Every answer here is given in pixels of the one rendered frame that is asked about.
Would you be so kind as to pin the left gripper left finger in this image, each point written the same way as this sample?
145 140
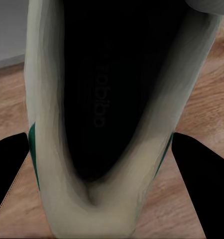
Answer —
13 151

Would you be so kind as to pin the gym shoe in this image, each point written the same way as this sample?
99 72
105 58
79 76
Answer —
106 84

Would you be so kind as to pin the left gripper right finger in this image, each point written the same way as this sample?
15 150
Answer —
203 174

